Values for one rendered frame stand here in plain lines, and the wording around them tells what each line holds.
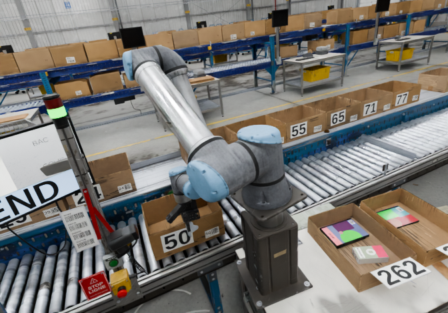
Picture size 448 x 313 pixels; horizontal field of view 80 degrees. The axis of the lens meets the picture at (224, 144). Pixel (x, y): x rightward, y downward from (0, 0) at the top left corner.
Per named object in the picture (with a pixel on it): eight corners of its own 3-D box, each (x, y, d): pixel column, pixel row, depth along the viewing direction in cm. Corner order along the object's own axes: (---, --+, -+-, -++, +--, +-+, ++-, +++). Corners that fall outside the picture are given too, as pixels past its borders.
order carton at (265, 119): (243, 157, 200) (241, 137, 192) (226, 144, 224) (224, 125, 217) (286, 143, 212) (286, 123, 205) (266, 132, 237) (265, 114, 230)
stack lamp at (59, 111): (49, 119, 87) (41, 101, 85) (51, 115, 91) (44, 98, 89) (66, 115, 89) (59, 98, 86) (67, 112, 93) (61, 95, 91)
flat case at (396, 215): (419, 222, 139) (419, 220, 139) (388, 232, 136) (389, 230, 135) (397, 207, 151) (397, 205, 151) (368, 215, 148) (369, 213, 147)
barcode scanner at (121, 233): (145, 247, 112) (135, 229, 108) (117, 261, 109) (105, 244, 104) (143, 237, 118) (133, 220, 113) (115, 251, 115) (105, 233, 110)
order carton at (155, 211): (155, 261, 136) (147, 236, 129) (147, 226, 161) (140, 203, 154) (226, 233, 148) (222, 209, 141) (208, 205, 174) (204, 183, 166)
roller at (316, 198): (319, 207, 166) (319, 201, 164) (272, 172, 210) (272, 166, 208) (325, 205, 168) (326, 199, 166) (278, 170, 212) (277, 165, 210)
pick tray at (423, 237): (423, 269, 116) (427, 251, 112) (357, 215, 150) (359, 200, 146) (471, 248, 122) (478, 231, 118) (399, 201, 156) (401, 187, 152)
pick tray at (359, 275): (358, 293, 109) (361, 276, 105) (306, 231, 143) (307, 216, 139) (414, 271, 115) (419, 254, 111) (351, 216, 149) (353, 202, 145)
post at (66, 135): (117, 309, 124) (41, 133, 87) (117, 300, 128) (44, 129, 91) (143, 297, 128) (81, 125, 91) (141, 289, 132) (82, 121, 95)
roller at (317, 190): (327, 204, 168) (328, 197, 166) (279, 169, 212) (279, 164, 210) (333, 201, 170) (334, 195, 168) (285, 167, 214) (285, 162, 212)
